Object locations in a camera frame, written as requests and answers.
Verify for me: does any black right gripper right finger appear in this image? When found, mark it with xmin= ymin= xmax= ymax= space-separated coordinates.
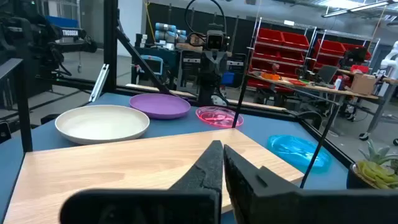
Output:
xmin=223 ymin=144 xmax=398 ymax=224

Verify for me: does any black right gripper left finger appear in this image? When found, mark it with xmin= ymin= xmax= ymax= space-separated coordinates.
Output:
xmin=59 ymin=139 xmax=224 ymax=224

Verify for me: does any pink translucent plate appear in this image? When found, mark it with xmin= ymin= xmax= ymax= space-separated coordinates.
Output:
xmin=195 ymin=106 xmax=244 ymax=129

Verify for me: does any blue translucent plate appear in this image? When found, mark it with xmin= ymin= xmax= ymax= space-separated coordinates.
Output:
xmin=267 ymin=134 xmax=333 ymax=174

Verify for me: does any purple plate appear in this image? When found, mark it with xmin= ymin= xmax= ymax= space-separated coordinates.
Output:
xmin=129 ymin=93 xmax=192 ymax=120

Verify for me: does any large beige bowl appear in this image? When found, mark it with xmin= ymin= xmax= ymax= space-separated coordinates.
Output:
xmin=55 ymin=105 xmax=150 ymax=146

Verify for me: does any blue-grey table mat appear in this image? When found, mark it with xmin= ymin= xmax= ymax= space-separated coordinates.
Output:
xmin=0 ymin=92 xmax=349 ymax=224

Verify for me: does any blue teach pendant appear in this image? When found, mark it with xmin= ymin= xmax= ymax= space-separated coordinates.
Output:
xmin=139 ymin=55 xmax=164 ymax=77

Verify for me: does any wooden workbench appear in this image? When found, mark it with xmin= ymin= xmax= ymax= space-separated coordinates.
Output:
xmin=248 ymin=70 xmax=398 ymax=141

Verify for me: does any succulent plant in pot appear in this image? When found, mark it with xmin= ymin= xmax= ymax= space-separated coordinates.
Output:
xmin=346 ymin=139 xmax=398 ymax=190

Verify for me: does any cardboard box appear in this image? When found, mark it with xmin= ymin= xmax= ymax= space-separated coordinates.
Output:
xmin=350 ymin=73 xmax=376 ymax=96

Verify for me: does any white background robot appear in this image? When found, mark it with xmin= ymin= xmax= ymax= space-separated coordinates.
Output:
xmin=377 ymin=40 xmax=398 ymax=97

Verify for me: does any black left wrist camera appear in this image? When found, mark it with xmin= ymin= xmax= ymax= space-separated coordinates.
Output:
xmin=205 ymin=30 xmax=225 ymax=50

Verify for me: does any wire rack with red bins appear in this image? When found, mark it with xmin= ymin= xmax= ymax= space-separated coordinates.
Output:
xmin=248 ymin=17 xmax=317 ymax=94
xmin=312 ymin=29 xmax=381 ymax=74

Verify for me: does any black aluminium station frame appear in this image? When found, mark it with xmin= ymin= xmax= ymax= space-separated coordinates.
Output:
xmin=34 ymin=0 xmax=355 ymax=169

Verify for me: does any silver metal bracket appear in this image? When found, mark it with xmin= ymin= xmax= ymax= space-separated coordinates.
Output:
xmin=88 ymin=63 xmax=110 ymax=103

